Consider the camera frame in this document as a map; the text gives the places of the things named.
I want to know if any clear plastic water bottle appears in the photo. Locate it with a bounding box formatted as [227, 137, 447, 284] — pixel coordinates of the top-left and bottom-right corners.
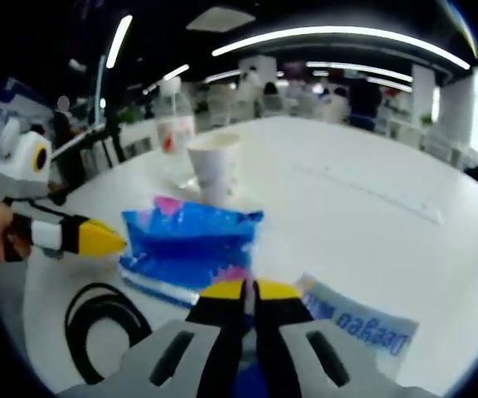
[153, 76, 199, 188]

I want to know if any blue tissue packet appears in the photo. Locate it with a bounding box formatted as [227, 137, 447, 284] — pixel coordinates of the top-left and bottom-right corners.
[117, 196, 266, 308]

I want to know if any white desk dark frame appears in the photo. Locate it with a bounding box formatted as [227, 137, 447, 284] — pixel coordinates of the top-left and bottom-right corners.
[51, 123, 124, 184]

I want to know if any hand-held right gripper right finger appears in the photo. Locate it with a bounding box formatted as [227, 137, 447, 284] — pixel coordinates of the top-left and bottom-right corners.
[253, 279, 440, 398]

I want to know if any black cable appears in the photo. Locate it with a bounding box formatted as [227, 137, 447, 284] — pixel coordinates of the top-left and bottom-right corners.
[63, 282, 154, 386]

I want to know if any long curved ceiling light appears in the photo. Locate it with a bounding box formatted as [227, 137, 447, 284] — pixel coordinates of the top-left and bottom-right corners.
[211, 25, 471, 70]

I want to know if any white paper cup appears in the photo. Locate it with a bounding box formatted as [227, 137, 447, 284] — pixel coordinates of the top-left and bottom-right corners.
[186, 133, 243, 207]

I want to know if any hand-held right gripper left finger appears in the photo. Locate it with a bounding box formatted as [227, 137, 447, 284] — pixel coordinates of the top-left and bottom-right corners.
[56, 279, 249, 398]

